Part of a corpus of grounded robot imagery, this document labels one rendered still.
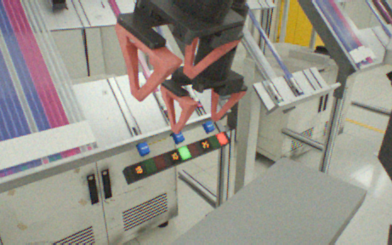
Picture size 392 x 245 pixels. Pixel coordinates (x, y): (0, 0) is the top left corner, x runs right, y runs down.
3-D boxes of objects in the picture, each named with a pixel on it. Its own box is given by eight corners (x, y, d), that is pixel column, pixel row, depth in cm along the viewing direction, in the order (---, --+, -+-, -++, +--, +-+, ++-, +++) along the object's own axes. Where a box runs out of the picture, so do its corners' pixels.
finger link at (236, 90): (182, 116, 55) (194, 66, 50) (208, 109, 59) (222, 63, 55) (208, 136, 51) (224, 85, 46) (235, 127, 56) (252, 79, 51)
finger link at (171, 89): (150, 124, 50) (161, 71, 45) (183, 116, 55) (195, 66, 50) (178, 147, 46) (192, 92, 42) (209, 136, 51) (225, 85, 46)
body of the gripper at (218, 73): (170, 77, 47) (179, 30, 43) (213, 71, 54) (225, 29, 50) (199, 97, 44) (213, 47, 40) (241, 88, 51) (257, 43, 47)
